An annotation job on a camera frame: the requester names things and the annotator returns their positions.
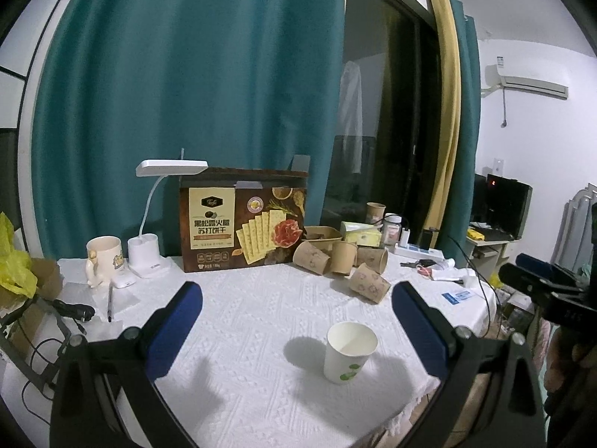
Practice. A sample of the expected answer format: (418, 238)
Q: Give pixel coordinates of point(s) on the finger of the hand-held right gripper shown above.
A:
(536, 262)
(522, 282)

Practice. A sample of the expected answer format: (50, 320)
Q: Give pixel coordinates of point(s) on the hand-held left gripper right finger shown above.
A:
(419, 331)

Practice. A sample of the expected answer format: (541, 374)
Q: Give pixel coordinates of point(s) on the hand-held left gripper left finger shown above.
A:
(175, 331)

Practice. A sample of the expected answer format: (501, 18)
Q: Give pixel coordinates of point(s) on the white paper cup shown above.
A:
(350, 354)

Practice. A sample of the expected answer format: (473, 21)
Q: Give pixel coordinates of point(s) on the brown paper cup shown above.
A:
(369, 284)
(343, 257)
(310, 257)
(373, 259)
(375, 212)

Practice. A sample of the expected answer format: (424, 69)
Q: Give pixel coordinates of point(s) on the white side desk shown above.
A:
(489, 247)

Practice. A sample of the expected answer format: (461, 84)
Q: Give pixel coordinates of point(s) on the blue and white card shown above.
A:
(458, 297)

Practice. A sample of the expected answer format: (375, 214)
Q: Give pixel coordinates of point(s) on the white plug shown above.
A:
(468, 281)

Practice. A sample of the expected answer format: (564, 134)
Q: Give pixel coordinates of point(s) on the black monitor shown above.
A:
(506, 207)

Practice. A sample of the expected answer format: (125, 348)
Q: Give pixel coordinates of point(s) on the keys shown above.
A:
(417, 264)

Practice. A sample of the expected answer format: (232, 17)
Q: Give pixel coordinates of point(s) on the black pen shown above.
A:
(110, 305)

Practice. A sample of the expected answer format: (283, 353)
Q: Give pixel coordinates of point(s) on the white earbud case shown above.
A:
(122, 281)

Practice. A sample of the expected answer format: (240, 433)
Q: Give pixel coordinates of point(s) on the white power strip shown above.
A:
(422, 253)

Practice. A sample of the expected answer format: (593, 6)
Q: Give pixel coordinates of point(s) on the white desk lamp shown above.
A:
(149, 254)

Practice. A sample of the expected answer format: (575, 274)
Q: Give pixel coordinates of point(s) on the white tablecloth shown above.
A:
(261, 298)

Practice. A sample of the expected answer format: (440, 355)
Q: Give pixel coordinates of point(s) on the black power adapter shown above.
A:
(427, 239)

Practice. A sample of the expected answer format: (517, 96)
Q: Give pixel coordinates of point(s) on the white charger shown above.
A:
(405, 238)

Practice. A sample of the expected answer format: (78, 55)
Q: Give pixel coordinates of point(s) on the cream ceramic mug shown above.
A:
(105, 256)

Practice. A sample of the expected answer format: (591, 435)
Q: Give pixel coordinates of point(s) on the white-lidded jar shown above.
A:
(392, 231)

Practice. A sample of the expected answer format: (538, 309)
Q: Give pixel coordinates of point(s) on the brown cracker box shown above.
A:
(219, 228)

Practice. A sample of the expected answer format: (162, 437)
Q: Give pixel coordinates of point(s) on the yellow-green tissue box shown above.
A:
(360, 234)

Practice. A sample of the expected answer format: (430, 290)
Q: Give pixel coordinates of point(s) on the brown paper tray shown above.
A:
(322, 234)

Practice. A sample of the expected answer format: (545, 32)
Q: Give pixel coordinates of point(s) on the cardboard box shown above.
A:
(44, 280)

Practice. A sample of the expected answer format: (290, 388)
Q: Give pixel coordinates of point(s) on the grey metal stand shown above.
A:
(28, 336)

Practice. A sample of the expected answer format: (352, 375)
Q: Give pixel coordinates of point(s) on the narrow teal curtain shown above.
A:
(468, 126)

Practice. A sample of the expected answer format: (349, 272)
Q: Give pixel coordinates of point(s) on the yellow plastic bag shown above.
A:
(14, 266)

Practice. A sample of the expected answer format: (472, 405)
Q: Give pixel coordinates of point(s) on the white air conditioner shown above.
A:
(527, 81)

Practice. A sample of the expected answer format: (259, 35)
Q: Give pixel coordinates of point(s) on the yellow curtain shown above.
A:
(447, 79)

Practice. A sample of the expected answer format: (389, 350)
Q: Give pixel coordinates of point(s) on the dark glass window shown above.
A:
(392, 116)

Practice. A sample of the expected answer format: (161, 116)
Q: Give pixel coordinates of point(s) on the wide teal curtain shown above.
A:
(186, 79)

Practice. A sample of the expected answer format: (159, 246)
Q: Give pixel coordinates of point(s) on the white wall socket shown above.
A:
(498, 165)

